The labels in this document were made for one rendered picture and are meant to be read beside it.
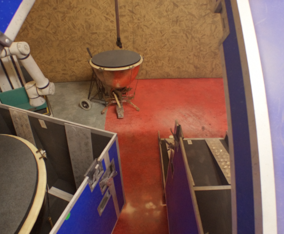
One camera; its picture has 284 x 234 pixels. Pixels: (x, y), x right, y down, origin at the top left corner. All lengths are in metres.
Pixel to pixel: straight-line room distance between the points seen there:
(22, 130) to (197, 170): 1.67
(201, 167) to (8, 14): 1.99
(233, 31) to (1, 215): 0.95
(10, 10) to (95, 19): 2.99
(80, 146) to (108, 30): 2.54
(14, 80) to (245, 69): 2.51
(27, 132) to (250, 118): 1.41
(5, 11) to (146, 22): 3.04
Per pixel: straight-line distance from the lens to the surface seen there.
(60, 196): 1.80
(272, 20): 0.49
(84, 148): 1.20
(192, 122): 2.67
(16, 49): 2.00
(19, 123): 1.53
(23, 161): 1.01
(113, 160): 1.06
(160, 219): 1.77
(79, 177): 1.43
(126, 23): 3.38
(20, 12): 0.47
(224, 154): 2.25
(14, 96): 2.65
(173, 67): 3.70
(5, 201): 0.91
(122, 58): 2.51
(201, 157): 2.21
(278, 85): 0.42
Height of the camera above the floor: 1.64
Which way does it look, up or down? 38 degrees down
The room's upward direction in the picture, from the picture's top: straight up
